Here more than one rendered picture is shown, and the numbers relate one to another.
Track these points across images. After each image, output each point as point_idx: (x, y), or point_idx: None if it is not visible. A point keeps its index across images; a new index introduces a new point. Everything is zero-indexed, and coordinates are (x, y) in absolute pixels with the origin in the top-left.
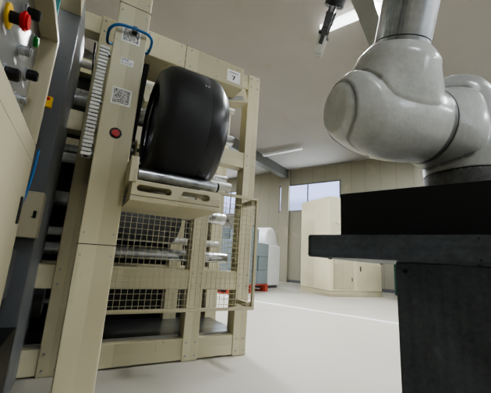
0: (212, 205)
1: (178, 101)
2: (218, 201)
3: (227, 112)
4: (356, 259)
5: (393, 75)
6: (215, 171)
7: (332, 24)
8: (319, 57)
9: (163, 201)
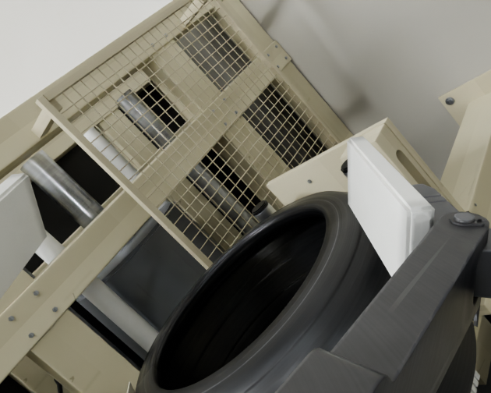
0: (396, 137)
1: (470, 377)
2: (383, 133)
3: (345, 291)
4: None
5: None
6: (345, 192)
7: None
8: (32, 196)
9: (460, 209)
